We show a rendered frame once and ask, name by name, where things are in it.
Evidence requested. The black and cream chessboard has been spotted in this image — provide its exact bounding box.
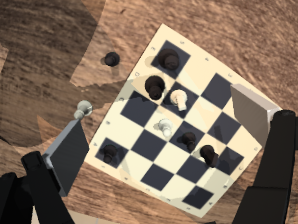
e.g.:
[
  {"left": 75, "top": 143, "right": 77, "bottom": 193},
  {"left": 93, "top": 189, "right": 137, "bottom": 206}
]
[{"left": 84, "top": 24, "right": 278, "bottom": 218}]

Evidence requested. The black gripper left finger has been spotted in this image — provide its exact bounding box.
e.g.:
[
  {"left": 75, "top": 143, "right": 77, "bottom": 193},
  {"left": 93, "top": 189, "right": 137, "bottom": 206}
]
[{"left": 0, "top": 119, "right": 90, "bottom": 224}]

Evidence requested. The white pawn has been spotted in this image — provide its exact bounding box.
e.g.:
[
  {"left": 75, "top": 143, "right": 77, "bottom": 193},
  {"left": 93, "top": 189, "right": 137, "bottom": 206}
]
[{"left": 158, "top": 118, "right": 173, "bottom": 137}]

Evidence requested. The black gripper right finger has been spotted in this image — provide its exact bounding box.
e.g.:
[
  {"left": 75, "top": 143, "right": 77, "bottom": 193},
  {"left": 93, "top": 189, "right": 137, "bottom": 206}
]
[{"left": 230, "top": 83, "right": 298, "bottom": 224}]

